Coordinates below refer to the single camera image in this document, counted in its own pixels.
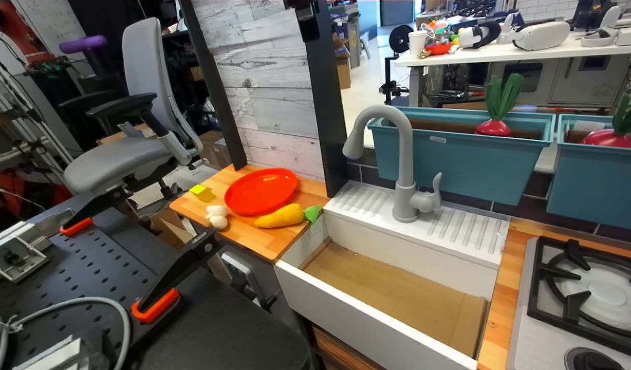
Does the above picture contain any wooden play kitchen countertop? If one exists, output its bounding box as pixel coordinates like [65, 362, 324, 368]
[169, 163, 631, 370]

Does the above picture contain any black perforated breadboard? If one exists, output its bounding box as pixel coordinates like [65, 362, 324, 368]
[0, 203, 219, 370]

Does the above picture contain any white toy kitchen sink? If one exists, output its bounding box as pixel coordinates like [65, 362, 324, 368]
[271, 179, 513, 370]

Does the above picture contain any white brick pattern panel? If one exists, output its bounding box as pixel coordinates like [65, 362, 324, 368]
[190, 0, 331, 182]

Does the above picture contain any white toy garlic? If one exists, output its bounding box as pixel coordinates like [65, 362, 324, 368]
[203, 203, 233, 232]

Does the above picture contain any grey office chair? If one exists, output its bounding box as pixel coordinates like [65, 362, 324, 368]
[56, 17, 207, 207]

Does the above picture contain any grey coiled cable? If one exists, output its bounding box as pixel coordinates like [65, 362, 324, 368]
[0, 293, 135, 370]

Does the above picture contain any yellow toy vegetable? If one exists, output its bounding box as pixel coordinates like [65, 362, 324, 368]
[252, 201, 309, 232]

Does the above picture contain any brown cardboard box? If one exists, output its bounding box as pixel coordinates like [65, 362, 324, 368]
[190, 129, 233, 173]

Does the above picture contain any bowl of colourful toys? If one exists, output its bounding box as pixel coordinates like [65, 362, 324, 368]
[424, 19, 463, 58]

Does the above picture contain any orange plastic plate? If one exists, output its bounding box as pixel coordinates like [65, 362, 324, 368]
[222, 167, 302, 219]

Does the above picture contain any white mug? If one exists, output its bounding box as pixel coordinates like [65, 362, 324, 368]
[407, 28, 429, 61]

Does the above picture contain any grey toy kitchen tap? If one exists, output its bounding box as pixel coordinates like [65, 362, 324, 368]
[342, 103, 447, 224]

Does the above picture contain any white VR headset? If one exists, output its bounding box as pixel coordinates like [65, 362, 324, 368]
[509, 19, 574, 53]
[599, 1, 631, 48]

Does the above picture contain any orange handled bar clamp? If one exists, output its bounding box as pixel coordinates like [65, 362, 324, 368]
[128, 227, 227, 326]
[56, 213, 100, 240]

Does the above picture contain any red toy radish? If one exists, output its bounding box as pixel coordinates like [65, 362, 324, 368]
[579, 91, 631, 150]
[475, 69, 526, 138]

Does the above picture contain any black kitchen frame post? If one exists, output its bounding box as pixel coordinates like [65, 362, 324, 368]
[301, 0, 352, 200]

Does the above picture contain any grey toy stove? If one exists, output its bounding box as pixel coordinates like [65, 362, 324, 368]
[509, 235, 631, 370]

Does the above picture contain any black and white headset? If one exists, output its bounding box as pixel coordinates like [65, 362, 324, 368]
[457, 19, 510, 52]

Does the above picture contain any white work table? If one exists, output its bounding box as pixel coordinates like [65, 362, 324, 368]
[396, 31, 631, 108]

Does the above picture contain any teal planter box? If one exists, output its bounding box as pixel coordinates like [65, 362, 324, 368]
[548, 110, 631, 235]
[368, 105, 558, 207]

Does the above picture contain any black stove burner grate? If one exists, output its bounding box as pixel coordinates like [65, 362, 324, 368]
[526, 235, 631, 362]

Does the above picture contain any aluminium extrusion with bracket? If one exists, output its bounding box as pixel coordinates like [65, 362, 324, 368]
[0, 217, 53, 286]
[12, 332, 92, 370]

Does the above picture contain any black slanted frame beam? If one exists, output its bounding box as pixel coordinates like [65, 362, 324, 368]
[180, 0, 249, 173]

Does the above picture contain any purple foam roll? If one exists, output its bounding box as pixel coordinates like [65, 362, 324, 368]
[58, 33, 109, 56]

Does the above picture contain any yellow-green toy block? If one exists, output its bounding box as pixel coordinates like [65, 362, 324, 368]
[190, 182, 219, 203]

